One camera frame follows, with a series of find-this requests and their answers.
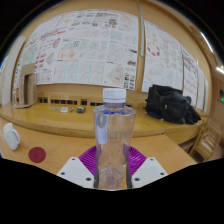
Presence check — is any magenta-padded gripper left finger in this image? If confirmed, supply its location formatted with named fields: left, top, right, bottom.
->
left=56, top=145, right=100, bottom=189

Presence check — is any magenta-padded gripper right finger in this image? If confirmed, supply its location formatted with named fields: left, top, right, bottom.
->
left=124, top=145, right=169, bottom=190

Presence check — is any clear plastic water bottle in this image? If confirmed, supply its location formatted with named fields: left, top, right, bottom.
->
left=92, top=87, right=137, bottom=190

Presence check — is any flat round red coaster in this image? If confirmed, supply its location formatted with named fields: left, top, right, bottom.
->
left=27, top=146, right=47, bottom=164

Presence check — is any black bag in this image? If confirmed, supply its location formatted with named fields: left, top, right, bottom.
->
left=145, top=84, right=202, bottom=126

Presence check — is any white ceramic mug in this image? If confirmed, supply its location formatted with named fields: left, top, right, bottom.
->
left=2, top=122, right=21, bottom=151

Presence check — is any brown cardboard box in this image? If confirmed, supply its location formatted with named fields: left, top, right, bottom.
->
left=14, top=63, right=38, bottom=110

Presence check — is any narrow white wall poster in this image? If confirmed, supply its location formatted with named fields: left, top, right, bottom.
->
left=181, top=46, right=200, bottom=108

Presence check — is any large white wall poster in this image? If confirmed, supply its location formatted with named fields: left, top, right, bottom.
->
left=13, top=9, right=139, bottom=91

